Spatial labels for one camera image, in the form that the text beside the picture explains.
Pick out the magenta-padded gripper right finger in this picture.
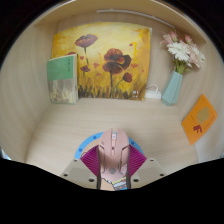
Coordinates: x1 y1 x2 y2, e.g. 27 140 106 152
126 143 167 190

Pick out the yellow poppy painting canvas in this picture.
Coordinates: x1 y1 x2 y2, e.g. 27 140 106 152
51 22 153 102

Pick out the pink and white flower bouquet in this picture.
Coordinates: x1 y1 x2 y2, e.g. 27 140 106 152
159 30 206 75

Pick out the white charger block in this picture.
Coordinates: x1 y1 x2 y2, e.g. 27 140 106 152
144 83 163 100

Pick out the pale teal faceted vase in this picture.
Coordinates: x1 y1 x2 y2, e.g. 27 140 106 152
161 70 184 107

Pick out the pink computer mouse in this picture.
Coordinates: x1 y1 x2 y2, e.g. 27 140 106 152
96 128 131 184

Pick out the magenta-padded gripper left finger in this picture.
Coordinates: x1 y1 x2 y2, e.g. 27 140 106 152
60 143 102 191

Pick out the white strip light bar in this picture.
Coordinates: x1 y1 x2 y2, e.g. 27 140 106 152
96 8 178 31

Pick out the green and beige book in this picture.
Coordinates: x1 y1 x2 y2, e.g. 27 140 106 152
46 53 80 105

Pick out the orange booklet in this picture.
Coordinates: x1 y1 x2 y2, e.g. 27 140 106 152
181 94 218 146

